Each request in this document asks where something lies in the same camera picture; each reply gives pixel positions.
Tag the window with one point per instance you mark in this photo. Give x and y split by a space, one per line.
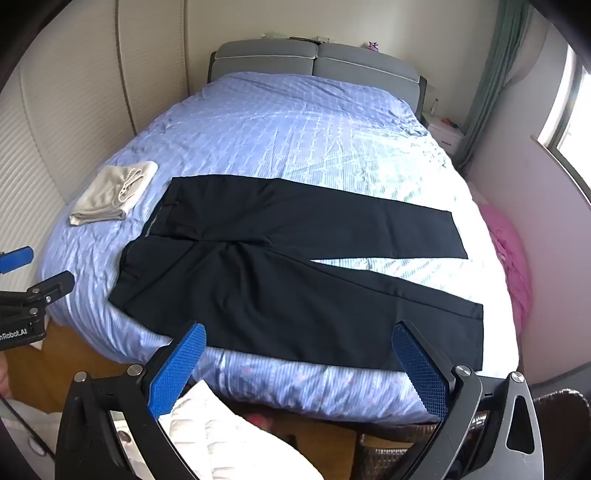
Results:
570 115

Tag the pink cloth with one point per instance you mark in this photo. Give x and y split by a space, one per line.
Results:
508 258

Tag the folded beige garment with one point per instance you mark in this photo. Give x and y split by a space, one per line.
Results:
106 194

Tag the flat items on headboard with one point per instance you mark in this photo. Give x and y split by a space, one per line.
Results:
300 39

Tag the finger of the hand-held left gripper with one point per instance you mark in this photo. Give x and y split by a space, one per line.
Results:
51 284
16 259

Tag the small red object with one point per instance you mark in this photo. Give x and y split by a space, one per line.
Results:
448 122

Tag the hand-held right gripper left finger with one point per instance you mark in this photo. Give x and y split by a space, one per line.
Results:
178 369

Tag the black pants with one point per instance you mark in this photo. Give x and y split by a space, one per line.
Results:
277 258

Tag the white quilted cloth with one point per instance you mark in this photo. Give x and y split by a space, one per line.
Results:
221 438

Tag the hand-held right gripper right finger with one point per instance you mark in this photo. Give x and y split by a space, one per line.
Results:
420 369

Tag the green curtain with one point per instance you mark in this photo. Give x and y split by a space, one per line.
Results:
498 69

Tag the red slipper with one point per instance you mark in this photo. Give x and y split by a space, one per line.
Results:
256 421

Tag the white nightstand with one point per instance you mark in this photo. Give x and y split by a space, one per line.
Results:
445 136

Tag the grey padded headboard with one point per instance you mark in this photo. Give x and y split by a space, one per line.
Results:
268 60

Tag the blue floral bed sheet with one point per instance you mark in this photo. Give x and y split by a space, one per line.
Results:
300 138

